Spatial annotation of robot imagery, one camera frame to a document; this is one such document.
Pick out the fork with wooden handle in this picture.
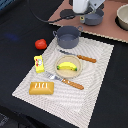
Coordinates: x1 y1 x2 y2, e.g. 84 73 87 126
44 71 84 90

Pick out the yellow toy box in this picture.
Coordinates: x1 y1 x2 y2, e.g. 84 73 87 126
34 55 44 73

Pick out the toy bread loaf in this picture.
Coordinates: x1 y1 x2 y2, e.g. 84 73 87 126
29 82 54 95

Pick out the knife with wooden handle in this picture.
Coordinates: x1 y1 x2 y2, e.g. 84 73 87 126
58 50 97 63

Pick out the red toy tomato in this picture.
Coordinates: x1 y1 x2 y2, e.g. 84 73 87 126
35 39 47 50

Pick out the white woven placemat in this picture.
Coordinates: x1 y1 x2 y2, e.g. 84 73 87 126
12 37 113 128

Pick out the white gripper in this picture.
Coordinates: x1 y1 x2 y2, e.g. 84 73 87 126
73 0 104 14

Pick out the grey pot with handles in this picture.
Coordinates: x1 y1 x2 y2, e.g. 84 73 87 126
53 26 83 49

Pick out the pink toy stove top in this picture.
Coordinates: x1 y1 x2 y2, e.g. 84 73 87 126
48 0 128 44

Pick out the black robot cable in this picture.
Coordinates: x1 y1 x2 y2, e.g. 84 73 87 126
28 0 76 24

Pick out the beige round plate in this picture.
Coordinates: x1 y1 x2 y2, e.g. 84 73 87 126
55 55 82 78

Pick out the grey saucepan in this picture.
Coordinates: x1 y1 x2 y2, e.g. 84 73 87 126
63 8 105 27

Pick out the white bowl on stove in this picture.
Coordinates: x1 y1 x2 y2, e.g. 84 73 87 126
117 4 128 31

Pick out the yellow toy banana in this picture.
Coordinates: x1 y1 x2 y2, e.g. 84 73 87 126
57 62 77 71

